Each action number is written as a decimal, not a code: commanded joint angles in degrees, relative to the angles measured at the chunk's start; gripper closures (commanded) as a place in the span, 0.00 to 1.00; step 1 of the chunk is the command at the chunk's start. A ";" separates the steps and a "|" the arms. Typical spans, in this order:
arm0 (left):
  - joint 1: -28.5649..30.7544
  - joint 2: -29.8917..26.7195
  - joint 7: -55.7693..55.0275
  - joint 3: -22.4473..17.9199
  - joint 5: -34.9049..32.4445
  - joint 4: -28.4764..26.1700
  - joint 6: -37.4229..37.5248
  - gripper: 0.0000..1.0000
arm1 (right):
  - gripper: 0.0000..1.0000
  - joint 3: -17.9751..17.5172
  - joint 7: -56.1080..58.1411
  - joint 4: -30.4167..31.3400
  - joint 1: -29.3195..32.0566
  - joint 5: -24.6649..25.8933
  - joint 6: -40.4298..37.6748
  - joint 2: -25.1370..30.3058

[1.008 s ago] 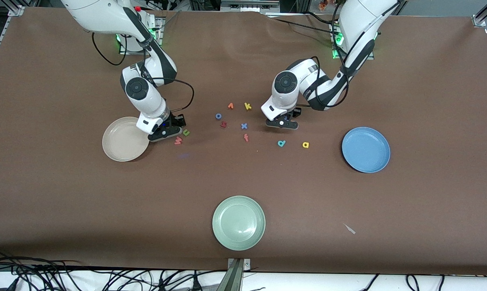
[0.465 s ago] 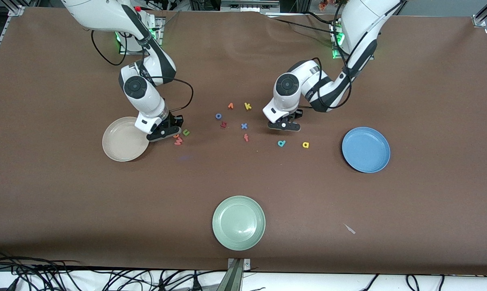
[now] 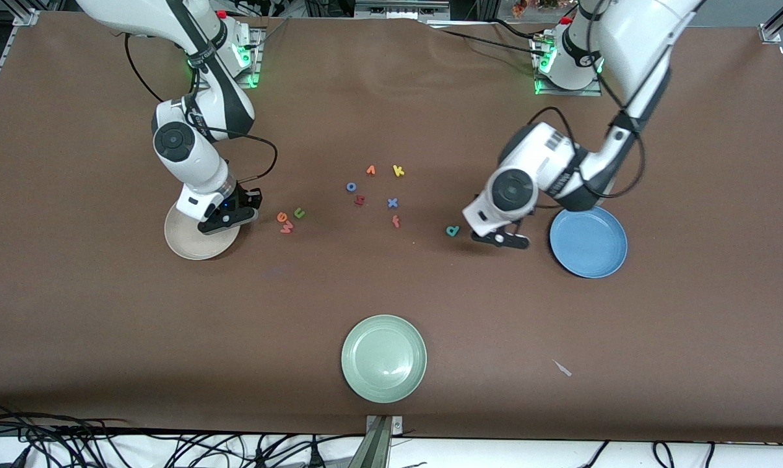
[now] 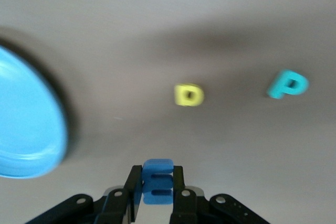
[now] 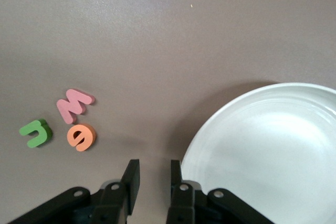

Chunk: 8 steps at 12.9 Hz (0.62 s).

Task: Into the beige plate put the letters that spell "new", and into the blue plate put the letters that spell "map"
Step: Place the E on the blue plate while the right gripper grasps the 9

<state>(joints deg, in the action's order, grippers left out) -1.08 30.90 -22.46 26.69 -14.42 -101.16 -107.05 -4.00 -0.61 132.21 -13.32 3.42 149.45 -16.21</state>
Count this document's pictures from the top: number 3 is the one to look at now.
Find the aluminium frame corner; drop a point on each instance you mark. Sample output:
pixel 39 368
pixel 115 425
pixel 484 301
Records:
pixel 771 31

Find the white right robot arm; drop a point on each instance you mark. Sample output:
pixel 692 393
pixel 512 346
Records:
pixel 203 169

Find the blue plate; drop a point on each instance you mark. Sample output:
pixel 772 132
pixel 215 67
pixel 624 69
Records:
pixel 592 247

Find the grey metal box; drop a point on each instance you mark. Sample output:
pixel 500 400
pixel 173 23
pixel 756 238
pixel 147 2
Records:
pixel 397 8

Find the aluminium camera stand profile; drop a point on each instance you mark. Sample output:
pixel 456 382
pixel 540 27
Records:
pixel 378 448

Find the aluminium table rail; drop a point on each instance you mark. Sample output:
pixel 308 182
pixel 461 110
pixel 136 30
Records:
pixel 4 65

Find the brown table cover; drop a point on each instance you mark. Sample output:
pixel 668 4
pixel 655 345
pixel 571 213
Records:
pixel 105 325

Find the beige brown plate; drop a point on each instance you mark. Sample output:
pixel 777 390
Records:
pixel 190 244

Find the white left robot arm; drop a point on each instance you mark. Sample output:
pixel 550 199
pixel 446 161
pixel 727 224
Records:
pixel 631 45

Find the pale green plate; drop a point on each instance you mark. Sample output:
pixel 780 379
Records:
pixel 384 359

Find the small white paper scrap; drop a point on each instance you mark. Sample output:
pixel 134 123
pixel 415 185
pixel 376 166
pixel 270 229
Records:
pixel 563 369

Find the orange dried plant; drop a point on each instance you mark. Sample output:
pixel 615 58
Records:
pixel 520 6

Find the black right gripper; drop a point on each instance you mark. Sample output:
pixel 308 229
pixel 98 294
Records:
pixel 243 198

